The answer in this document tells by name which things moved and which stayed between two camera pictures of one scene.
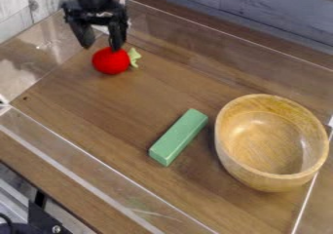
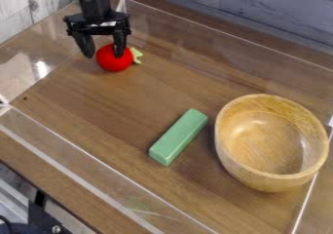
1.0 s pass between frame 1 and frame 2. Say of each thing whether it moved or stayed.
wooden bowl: stayed
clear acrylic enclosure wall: stayed
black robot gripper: moved
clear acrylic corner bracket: stayed
